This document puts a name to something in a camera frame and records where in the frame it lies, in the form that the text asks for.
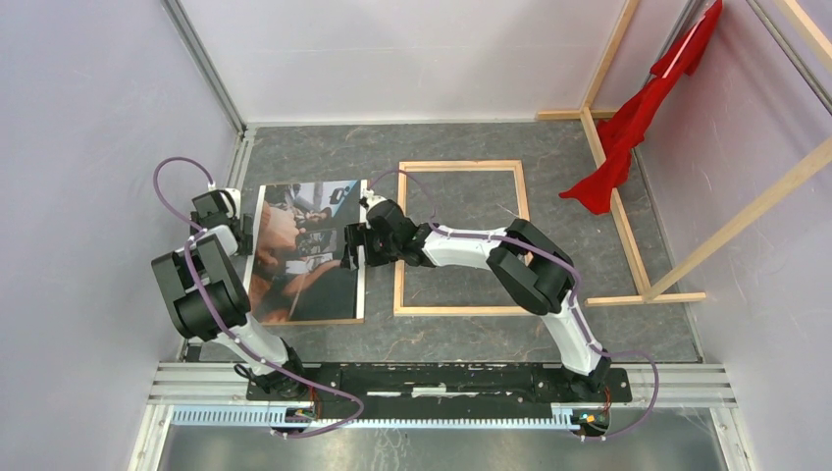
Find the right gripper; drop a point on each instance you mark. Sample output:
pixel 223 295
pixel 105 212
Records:
pixel 358 235

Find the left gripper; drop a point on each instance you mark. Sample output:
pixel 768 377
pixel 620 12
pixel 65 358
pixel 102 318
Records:
pixel 246 226

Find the photo print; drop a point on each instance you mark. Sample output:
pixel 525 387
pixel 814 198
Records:
pixel 305 260

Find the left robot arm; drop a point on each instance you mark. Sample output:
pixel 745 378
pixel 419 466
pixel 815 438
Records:
pixel 206 299

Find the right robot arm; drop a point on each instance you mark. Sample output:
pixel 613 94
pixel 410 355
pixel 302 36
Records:
pixel 537 275

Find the wooden backing board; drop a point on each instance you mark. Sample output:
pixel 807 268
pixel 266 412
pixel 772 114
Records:
pixel 325 322

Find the wooden beam rack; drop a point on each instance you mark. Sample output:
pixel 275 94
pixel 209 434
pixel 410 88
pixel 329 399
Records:
pixel 659 292

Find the red cloth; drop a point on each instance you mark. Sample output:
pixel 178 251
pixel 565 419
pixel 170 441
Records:
pixel 627 127

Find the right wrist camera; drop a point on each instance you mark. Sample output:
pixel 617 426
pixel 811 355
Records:
pixel 372 195

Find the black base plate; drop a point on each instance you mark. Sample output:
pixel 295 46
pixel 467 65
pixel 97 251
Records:
pixel 433 391

